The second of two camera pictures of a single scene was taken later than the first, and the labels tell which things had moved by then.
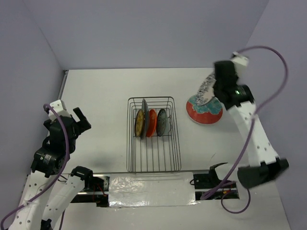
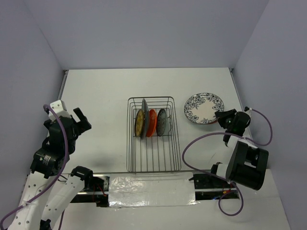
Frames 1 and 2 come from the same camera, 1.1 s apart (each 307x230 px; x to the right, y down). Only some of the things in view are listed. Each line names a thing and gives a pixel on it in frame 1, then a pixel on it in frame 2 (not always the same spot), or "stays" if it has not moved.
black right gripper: (235, 74) to (222, 115)
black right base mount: (205, 183) stays
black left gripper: (83, 124) stays
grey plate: (146, 113) stays
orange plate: (152, 122) stays
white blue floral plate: (206, 92) to (200, 108)
